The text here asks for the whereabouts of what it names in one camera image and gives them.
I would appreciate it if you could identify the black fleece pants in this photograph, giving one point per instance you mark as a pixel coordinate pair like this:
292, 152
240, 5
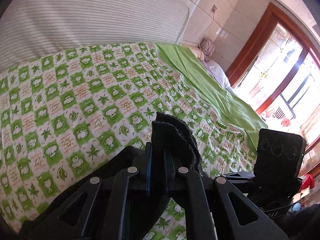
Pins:
173, 135

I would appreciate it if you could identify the purple white pillow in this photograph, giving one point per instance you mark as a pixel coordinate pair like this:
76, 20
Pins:
204, 53

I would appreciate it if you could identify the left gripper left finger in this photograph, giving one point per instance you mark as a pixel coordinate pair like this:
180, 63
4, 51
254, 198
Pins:
99, 206

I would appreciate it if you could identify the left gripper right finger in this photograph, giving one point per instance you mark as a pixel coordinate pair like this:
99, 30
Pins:
215, 208

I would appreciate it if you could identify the black camera box right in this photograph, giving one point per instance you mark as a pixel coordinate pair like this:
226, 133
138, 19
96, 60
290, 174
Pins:
279, 157

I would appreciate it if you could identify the striped white mattress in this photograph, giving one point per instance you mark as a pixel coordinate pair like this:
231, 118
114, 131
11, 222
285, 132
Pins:
35, 28

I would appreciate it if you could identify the plain green sheet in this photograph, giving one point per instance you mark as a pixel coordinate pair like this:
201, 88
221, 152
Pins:
231, 109

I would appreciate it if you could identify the green frog patterned bedsheet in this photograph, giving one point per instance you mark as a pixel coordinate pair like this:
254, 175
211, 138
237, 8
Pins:
67, 114

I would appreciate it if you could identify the red wooden window frame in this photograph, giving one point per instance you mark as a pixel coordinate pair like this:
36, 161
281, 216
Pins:
277, 74

